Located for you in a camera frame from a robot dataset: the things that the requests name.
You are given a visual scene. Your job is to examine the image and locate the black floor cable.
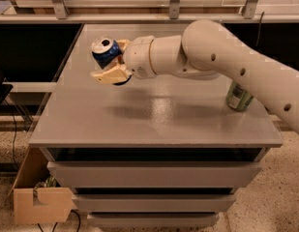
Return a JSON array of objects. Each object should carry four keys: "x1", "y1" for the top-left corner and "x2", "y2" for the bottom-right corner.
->
[{"x1": 3, "y1": 97, "x2": 21, "y2": 171}]

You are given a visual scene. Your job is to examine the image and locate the blue pepsi can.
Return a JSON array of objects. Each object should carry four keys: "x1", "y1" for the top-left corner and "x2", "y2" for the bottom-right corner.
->
[{"x1": 91, "y1": 36, "x2": 122, "y2": 70}]

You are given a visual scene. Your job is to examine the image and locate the cardboard box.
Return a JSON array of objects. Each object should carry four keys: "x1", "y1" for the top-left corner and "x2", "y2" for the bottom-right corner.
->
[{"x1": 10, "y1": 148, "x2": 74, "y2": 225}]

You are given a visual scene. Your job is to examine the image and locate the grey drawer cabinet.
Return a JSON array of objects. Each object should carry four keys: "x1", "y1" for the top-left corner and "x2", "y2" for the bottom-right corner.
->
[{"x1": 30, "y1": 24, "x2": 282, "y2": 227}]

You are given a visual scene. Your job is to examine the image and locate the metal shelf frame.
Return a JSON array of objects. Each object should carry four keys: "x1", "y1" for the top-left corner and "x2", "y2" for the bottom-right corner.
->
[{"x1": 0, "y1": 0, "x2": 299, "y2": 24}]

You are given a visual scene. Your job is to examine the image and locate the green soda can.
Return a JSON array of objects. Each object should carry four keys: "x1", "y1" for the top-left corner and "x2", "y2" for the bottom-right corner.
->
[{"x1": 225, "y1": 81, "x2": 254, "y2": 112}]

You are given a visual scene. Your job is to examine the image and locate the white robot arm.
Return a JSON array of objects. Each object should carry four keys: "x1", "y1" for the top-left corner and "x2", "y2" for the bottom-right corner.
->
[{"x1": 91, "y1": 20, "x2": 299, "y2": 134}]

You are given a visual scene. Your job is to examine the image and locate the thin black antenna cable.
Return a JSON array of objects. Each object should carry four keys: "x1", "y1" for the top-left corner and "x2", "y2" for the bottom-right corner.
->
[{"x1": 254, "y1": 12, "x2": 265, "y2": 47}]

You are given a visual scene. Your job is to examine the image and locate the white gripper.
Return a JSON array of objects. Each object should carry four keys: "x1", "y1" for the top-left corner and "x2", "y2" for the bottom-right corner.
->
[{"x1": 90, "y1": 36, "x2": 156, "y2": 85}]

